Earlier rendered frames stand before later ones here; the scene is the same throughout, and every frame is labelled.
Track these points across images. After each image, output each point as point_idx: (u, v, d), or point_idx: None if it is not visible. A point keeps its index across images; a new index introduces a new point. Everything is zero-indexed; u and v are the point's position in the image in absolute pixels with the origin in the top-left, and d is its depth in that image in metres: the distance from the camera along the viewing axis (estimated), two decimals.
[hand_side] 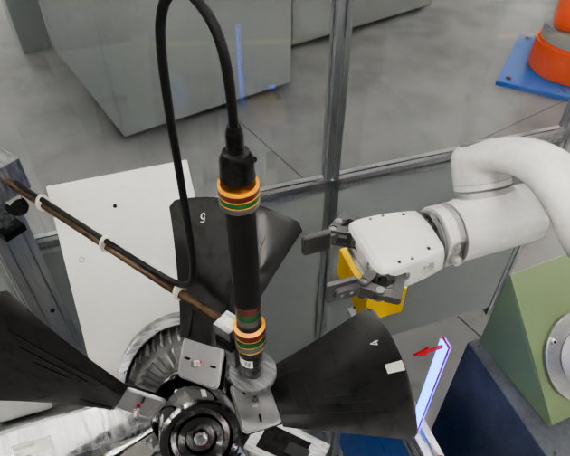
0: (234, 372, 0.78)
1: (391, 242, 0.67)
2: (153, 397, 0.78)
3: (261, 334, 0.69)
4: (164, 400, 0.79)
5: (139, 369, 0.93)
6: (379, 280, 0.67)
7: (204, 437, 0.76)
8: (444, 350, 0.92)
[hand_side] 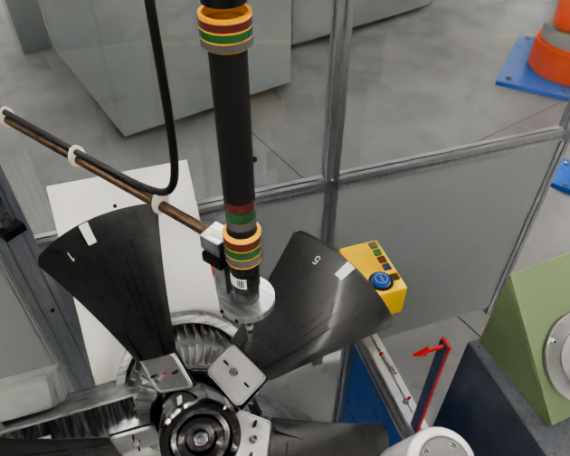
0: (225, 298, 0.66)
1: None
2: (185, 375, 0.79)
3: (257, 241, 0.57)
4: (191, 384, 0.79)
5: (139, 369, 0.93)
6: None
7: (204, 440, 0.76)
8: (444, 350, 0.92)
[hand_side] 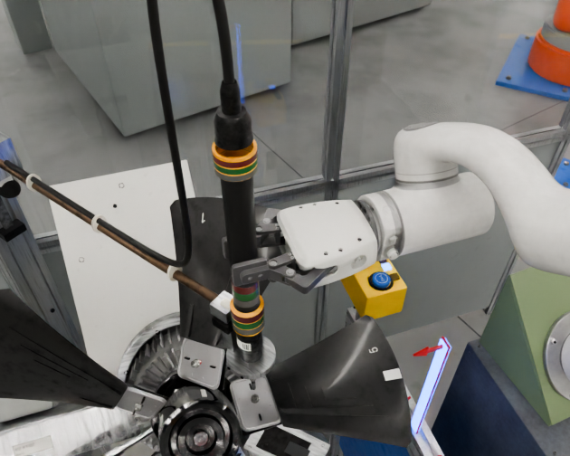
0: (232, 356, 0.74)
1: (319, 232, 0.61)
2: (219, 376, 0.80)
3: (260, 313, 0.66)
4: (219, 385, 0.81)
5: (139, 369, 0.93)
6: (299, 270, 0.61)
7: (204, 441, 0.76)
8: (444, 350, 0.92)
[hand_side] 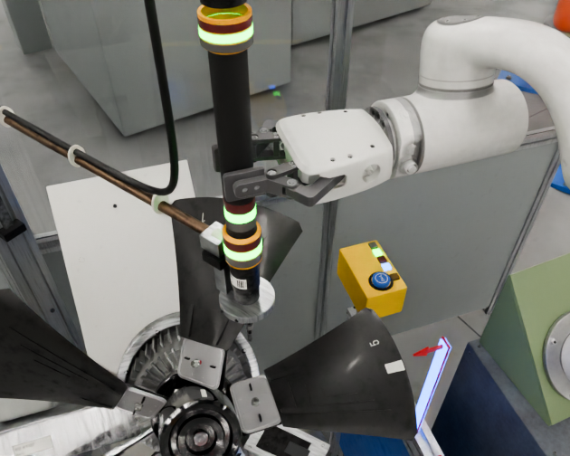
0: (225, 298, 0.66)
1: (325, 138, 0.52)
2: (219, 376, 0.80)
3: (257, 241, 0.57)
4: (219, 385, 0.81)
5: (139, 369, 0.93)
6: (301, 184, 0.53)
7: (204, 441, 0.76)
8: (444, 350, 0.92)
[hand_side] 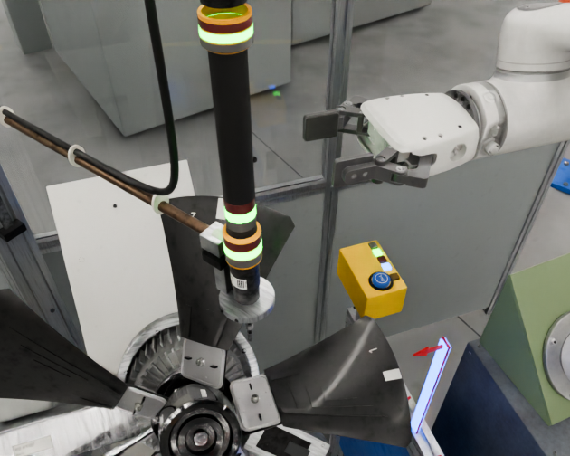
0: (225, 298, 0.66)
1: (413, 118, 0.54)
2: (256, 428, 0.81)
3: (257, 241, 0.57)
4: (244, 431, 0.82)
5: (139, 369, 0.93)
6: None
7: (199, 443, 0.76)
8: (444, 350, 0.92)
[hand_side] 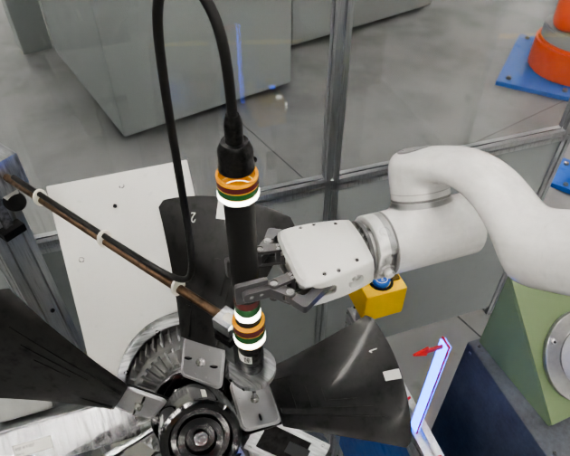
0: (233, 368, 0.77)
1: (318, 252, 0.64)
2: (256, 428, 0.81)
3: (261, 328, 0.69)
4: (244, 431, 0.82)
5: (139, 369, 0.93)
6: (299, 289, 0.64)
7: (199, 443, 0.76)
8: (444, 350, 0.92)
